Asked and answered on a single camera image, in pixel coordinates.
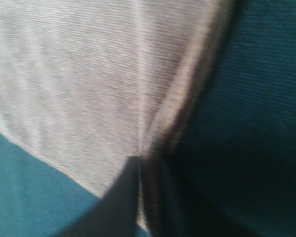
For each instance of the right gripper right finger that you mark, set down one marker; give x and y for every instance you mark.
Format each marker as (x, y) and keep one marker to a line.
(176, 210)

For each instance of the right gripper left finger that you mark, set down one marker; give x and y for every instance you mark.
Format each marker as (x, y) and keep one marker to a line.
(114, 215)

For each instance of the brown microfiber towel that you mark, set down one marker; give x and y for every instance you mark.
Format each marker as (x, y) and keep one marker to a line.
(86, 84)

